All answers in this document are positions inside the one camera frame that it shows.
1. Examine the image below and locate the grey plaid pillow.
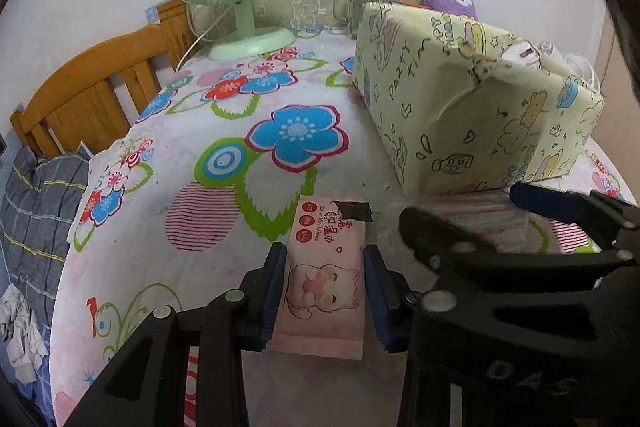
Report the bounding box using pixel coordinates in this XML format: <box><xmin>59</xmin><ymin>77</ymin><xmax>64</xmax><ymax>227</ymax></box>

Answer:
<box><xmin>0</xmin><ymin>147</ymin><xmax>93</xmax><ymax>308</ymax></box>

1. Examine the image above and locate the beige wooden door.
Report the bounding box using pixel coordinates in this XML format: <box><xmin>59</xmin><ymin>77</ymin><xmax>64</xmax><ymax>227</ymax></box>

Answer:
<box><xmin>592</xmin><ymin>14</ymin><xmax>626</xmax><ymax>118</ymax></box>

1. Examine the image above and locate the white bed cloth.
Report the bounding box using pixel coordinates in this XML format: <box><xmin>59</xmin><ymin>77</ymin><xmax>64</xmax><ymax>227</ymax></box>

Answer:
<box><xmin>80</xmin><ymin>139</ymin><xmax>128</xmax><ymax>192</ymax></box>

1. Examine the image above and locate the pink wipes packet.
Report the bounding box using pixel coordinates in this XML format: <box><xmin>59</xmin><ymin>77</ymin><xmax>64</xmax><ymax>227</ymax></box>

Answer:
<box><xmin>271</xmin><ymin>196</ymin><xmax>373</xmax><ymax>360</ymax></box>

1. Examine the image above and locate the clear striped packet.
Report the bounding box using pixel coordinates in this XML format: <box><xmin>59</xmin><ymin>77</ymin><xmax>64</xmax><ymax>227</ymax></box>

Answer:
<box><xmin>435</xmin><ymin>189</ymin><xmax>556</xmax><ymax>255</ymax></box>

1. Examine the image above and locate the white standing fan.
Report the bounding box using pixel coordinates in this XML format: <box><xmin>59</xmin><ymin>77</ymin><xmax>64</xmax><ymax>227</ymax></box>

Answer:
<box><xmin>537</xmin><ymin>41</ymin><xmax>601</xmax><ymax>92</ymax></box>

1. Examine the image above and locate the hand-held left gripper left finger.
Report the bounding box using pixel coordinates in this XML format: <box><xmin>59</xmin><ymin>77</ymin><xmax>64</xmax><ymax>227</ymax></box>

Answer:
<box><xmin>65</xmin><ymin>243</ymin><xmax>287</xmax><ymax>427</ymax></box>

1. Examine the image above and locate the wooden bed headboard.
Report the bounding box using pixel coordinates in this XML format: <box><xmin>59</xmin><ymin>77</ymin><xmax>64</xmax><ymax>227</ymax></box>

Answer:
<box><xmin>10</xmin><ymin>0</ymin><xmax>193</xmax><ymax>158</ymax></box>

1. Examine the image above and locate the white grey crumpled garment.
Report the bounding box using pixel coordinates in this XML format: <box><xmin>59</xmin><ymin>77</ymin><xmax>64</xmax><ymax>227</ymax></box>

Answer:
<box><xmin>0</xmin><ymin>284</ymin><xmax>48</xmax><ymax>383</ymax></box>

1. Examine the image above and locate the yellow printed storage box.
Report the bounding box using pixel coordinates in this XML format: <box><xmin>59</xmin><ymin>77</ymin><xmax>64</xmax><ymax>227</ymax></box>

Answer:
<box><xmin>351</xmin><ymin>2</ymin><xmax>606</xmax><ymax>196</ymax></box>

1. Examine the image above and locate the white fan cord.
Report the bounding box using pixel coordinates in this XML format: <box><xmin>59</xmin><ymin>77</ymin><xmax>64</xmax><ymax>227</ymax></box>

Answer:
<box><xmin>175</xmin><ymin>4</ymin><xmax>226</xmax><ymax>72</ymax></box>

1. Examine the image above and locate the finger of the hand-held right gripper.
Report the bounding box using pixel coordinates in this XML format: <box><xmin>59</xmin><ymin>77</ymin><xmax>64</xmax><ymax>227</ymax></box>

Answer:
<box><xmin>399</xmin><ymin>206</ymin><xmax>636</xmax><ymax>293</ymax></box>
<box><xmin>510</xmin><ymin>183</ymin><xmax>640</xmax><ymax>258</ymax></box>

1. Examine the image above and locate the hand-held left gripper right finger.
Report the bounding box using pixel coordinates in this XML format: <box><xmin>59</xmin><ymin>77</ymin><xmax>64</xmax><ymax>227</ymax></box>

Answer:
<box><xmin>364</xmin><ymin>244</ymin><xmax>417</xmax><ymax>354</ymax></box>

